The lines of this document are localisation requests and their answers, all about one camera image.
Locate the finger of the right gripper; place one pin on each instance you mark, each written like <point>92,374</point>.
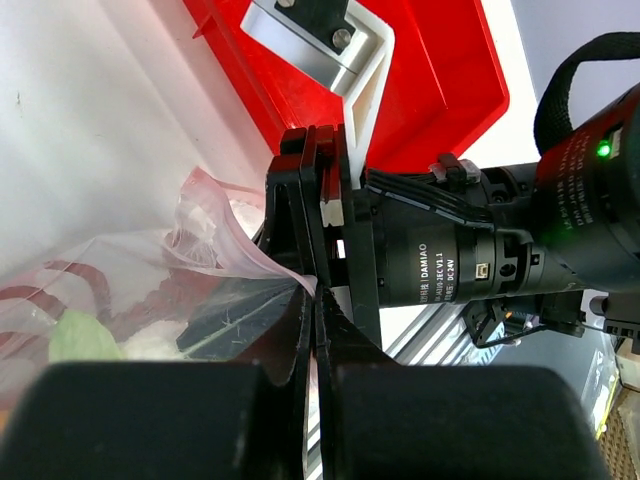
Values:
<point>236,313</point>

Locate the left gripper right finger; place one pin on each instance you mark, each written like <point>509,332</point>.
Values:
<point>338,342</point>

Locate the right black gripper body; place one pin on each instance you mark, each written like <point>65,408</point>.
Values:
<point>515,246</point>

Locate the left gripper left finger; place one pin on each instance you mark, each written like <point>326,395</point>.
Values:
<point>267,400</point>

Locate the white cauliflower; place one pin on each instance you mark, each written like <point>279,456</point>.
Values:
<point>192,244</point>

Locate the clear zip top bag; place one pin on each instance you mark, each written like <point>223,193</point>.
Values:
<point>239,209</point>

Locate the red plastic tray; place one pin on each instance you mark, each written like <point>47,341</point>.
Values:
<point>445,88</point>

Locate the aluminium mounting rail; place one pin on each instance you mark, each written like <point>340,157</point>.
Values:
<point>435,335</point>

